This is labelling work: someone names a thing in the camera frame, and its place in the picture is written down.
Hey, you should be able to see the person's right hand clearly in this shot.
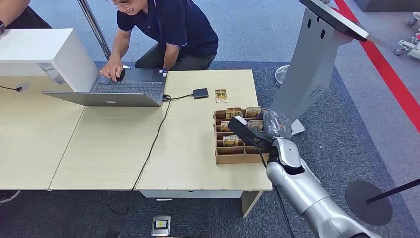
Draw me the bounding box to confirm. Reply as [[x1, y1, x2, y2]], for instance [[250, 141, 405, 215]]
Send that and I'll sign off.
[[99, 60, 125, 83]]

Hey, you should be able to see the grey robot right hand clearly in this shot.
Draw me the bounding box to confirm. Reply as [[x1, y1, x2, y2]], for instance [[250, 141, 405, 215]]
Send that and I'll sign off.
[[257, 109, 293, 141]]

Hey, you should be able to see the wooden card organizer box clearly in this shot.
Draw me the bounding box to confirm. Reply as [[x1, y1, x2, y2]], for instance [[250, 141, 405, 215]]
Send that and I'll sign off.
[[213, 107, 273, 165]]

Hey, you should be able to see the person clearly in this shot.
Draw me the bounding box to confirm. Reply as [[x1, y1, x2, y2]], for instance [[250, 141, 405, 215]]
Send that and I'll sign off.
[[99, 0, 219, 83], [0, 0, 52, 35]]

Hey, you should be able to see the grey laptop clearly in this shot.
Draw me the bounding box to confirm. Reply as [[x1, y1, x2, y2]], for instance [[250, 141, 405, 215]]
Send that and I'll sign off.
[[42, 68, 168, 108]]

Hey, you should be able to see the slanted metal pole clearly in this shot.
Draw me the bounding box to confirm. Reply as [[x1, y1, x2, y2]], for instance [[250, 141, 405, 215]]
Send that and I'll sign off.
[[77, 0, 112, 62]]

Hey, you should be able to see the round silver stand base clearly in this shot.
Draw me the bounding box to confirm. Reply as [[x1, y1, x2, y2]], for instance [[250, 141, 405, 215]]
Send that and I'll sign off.
[[275, 65, 290, 87]]

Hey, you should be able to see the clear plastic piece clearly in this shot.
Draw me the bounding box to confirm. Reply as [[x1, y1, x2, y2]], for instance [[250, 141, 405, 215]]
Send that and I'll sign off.
[[37, 63, 66, 86]]

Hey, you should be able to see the grey kiosk stand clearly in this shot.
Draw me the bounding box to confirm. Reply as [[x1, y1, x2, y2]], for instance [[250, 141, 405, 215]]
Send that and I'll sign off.
[[269, 8, 353, 136]]

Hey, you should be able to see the white desk riser box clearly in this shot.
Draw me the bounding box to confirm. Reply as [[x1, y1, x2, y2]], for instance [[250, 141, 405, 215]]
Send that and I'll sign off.
[[0, 28, 99, 93]]

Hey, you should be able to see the wooden desk leg panel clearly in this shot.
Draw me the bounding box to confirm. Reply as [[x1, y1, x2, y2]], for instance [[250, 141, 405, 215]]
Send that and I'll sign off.
[[241, 190, 263, 218]]

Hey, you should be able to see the small black adapter box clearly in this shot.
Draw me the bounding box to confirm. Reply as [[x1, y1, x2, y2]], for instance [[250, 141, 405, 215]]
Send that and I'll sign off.
[[192, 88, 210, 100]]

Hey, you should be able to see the black stanchion with round base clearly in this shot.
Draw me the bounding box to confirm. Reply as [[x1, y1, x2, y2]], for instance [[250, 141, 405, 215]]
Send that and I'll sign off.
[[344, 178, 420, 227]]

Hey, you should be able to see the kiosk screen panel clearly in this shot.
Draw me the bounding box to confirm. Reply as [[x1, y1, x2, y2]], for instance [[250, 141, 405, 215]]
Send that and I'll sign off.
[[299, 0, 370, 43]]

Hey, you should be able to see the metal floor socket box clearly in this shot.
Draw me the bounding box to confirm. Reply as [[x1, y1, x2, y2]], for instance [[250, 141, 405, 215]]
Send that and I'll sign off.
[[151, 216, 171, 237]]

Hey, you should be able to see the white wheeled cart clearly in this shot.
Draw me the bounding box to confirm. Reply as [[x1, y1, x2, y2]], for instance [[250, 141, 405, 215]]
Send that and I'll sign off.
[[393, 11, 420, 60]]

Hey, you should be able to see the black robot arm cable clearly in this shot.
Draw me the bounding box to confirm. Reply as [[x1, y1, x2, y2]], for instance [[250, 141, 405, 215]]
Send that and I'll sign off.
[[252, 139, 296, 238]]

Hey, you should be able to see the black adapter cable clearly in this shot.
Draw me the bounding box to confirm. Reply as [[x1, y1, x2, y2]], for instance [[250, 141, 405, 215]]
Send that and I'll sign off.
[[163, 93, 194, 102]]

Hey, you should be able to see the black laptop power cable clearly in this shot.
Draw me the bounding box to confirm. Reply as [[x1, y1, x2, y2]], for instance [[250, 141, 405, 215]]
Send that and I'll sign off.
[[106, 97, 173, 216]]

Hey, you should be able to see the white floor cable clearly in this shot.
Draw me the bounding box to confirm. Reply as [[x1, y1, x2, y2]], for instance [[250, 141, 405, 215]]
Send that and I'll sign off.
[[0, 190, 21, 205]]

